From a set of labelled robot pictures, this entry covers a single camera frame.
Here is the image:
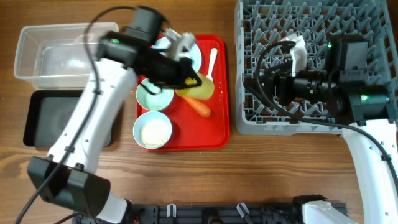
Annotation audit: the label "yellow cup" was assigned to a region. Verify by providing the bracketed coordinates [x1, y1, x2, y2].
[175, 72, 215, 100]

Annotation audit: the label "green bowl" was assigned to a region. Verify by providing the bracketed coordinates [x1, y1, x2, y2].
[136, 78, 174, 111]

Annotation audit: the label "light blue bowl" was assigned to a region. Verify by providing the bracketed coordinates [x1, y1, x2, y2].
[132, 111, 172, 150]

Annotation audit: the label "white rice grains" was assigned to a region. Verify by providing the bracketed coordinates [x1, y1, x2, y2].
[139, 119, 171, 149]

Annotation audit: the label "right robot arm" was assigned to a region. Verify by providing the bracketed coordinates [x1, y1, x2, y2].
[244, 34, 397, 223]

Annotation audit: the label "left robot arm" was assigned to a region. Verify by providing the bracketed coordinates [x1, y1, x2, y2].
[27, 6, 202, 223]

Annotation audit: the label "grey dishwasher rack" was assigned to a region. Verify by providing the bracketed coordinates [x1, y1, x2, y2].
[234, 0, 397, 136]

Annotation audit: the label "black waste tray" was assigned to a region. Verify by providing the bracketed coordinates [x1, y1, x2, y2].
[22, 90, 122, 148]

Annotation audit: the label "orange carrot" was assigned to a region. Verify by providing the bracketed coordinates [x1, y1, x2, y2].
[183, 96, 211, 118]

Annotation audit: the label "light blue plate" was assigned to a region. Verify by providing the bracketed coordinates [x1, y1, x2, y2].
[152, 37, 202, 72]

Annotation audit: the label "white plastic spoon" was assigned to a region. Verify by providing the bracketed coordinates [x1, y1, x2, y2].
[206, 48, 218, 82]

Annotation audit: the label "red serving tray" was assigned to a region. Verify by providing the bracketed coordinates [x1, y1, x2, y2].
[157, 34, 231, 152]

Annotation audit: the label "clear plastic bin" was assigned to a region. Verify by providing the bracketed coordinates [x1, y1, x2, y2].
[13, 22, 125, 91]

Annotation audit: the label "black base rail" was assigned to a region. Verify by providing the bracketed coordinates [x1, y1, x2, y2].
[54, 203, 349, 224]

